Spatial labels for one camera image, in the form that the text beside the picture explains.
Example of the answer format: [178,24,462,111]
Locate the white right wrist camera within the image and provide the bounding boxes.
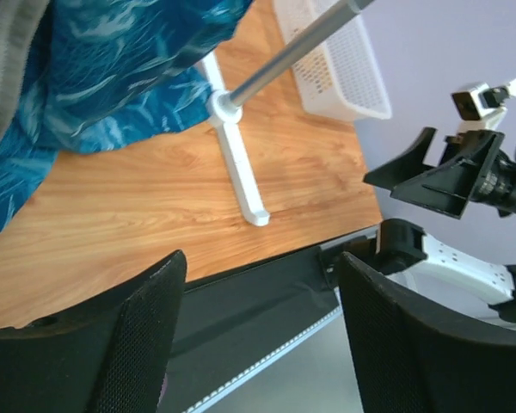
[451,78,516,137]

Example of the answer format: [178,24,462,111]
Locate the grey cloth garment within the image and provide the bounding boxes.
[0,0,48,142]

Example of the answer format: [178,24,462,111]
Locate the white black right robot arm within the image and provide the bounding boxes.
[364,127,516,324]

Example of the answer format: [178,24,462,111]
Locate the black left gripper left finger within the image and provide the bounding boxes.
[0,250,187,412]

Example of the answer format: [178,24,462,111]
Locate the white drying rack stand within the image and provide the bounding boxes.
[196,1,370,227]

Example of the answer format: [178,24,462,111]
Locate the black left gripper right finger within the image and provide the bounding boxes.
[337,252,516,412]

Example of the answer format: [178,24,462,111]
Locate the blue patterned shorts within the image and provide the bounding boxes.
[0,0,250,232]

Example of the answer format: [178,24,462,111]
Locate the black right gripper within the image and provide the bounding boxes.
[363,127,505,219]

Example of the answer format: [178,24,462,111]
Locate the white perforated plastic basket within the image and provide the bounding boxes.
[292,16,392,122]

